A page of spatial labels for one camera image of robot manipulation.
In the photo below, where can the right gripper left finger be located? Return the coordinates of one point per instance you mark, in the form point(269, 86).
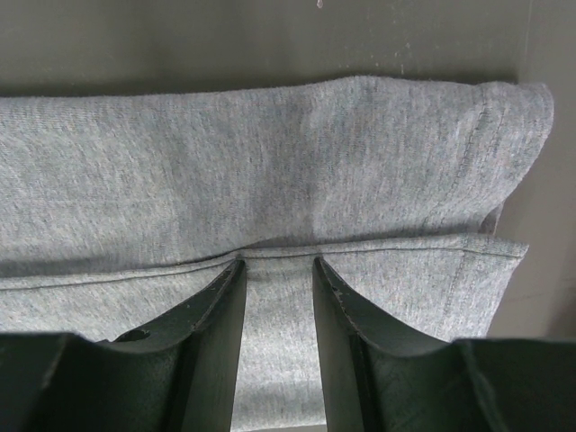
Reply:
point(177, 372)

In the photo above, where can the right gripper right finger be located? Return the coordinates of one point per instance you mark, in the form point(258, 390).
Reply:
point(380, 374)

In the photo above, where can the grey t shirt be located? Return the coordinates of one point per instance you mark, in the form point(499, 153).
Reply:
point(114, 209)

